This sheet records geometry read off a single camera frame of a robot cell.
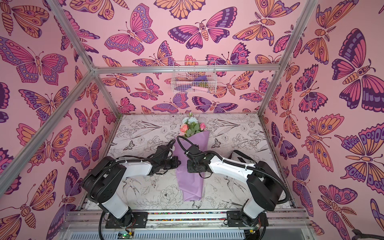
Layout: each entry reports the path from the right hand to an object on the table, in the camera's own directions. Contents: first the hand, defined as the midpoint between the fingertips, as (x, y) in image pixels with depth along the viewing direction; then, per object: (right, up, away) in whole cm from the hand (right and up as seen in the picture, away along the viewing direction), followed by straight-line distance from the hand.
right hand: (190, 166), depth 85 cm
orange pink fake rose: (-5, +22, +21) cm, 31 cm away
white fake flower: (-1, +28, +20) cm, 34 cm away
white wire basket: (+2, +54, +11) cm, 55 cm away
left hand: (-5, +1, +7) cm, 8 cm away
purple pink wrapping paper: (+1, -10, -2) cm, 10 cm away
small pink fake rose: (+8, +23, +24) cm, 34 cm away
